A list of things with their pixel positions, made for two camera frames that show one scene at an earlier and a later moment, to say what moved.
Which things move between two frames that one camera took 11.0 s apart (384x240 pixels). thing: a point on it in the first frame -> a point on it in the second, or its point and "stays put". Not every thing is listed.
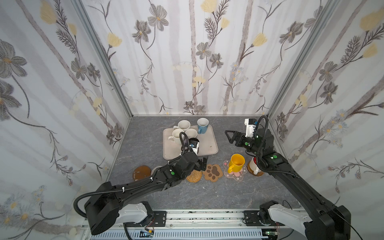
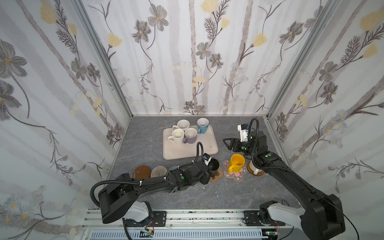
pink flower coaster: [237, 176] stays put
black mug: [193, 142] -> [213, 167]
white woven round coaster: [153, 170] stays put
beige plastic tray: [208, 143] stays put
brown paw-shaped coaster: [213, 172] stays put
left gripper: [199, 162] -> [205, 171]
